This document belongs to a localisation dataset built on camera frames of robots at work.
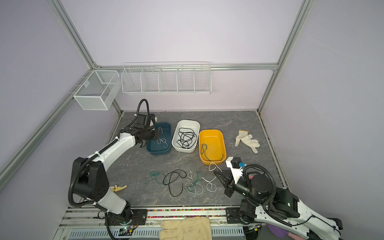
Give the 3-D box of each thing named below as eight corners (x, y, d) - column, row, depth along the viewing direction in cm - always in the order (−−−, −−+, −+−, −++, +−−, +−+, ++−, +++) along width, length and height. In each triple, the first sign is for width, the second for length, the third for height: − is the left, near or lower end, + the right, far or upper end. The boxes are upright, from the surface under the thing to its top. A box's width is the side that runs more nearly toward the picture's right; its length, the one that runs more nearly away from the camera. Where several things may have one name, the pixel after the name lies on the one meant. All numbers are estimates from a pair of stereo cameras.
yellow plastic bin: (199, 165, 94) (199, 160, 89) (199, 134, 109) (199, 129, 104) (226, 165, 94) (227, 160, 89) (222, 134, 109) (223, 129, 104)
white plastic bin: (172, 152, 99) (171, 148, 94) (175, 125, 114) (174, 120, 109) (199, 152, 99) (199, 147, 94) (199, 125, 114) (199, 120, 109)
